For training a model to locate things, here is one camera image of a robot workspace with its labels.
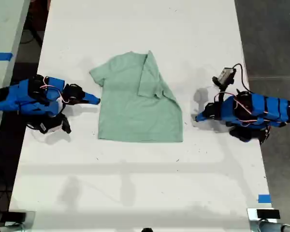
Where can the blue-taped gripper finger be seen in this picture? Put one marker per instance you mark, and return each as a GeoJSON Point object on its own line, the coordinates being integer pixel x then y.
{"type": "Point", "coordinates": [90, 96]}
{"type": "Point", "coordinates": [203, 115]}
{"type": "Point", "coordinates": [90, 101]}
{"type": "Point", "coordinates": [204, 118]}

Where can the pale green T-shirt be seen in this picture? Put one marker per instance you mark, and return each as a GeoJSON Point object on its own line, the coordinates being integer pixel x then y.
{"type": "Point", "coordinates": [137, 113]}

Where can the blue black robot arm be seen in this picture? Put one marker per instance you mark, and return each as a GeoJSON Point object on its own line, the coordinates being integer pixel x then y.
{"type": "Point", "coordinates": [17, 96]}
{"type": "Point", "coordinates": [263, 108]}

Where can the long blue tape strip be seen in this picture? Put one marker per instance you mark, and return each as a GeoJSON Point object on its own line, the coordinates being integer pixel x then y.
{"type": "Point", "coordinates": [0, 56]}

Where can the white side table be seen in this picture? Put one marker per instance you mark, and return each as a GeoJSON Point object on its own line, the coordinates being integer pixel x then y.
{"type": "Point", "coordinates": [3, 29]}

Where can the short blue tape strip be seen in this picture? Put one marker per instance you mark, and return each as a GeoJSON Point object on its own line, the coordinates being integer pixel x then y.
{"type": "Point", "coordinates": [264, 198]}

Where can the small black box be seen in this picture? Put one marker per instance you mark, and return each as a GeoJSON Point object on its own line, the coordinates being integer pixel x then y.
{"type": "Point", "coordinates": [268, 214]}
{"type": "Point", "coordinates": [17, 216]}

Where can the metal table clamp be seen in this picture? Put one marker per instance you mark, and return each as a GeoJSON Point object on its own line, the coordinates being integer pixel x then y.
{"type": "Point", "coordinates": [30, 221]}
{"type": "Point", "coordinates": [256, 224]}

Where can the small round black object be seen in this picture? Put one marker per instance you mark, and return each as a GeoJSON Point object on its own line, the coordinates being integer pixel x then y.
{"type": "Point", "coordinates": [147, 229]}

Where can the black camera stalk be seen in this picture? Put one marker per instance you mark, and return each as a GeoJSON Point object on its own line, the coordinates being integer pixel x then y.
{"type": "Point", "coordinates": [220, 84]}
{"type": "Point", "coordinates": [66, 124]}

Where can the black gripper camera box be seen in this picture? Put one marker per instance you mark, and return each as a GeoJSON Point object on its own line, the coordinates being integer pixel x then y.
{"type": "Point", "coordinates": [47, 126]}
{"type": "Point", "coordinates": [227, 75]}

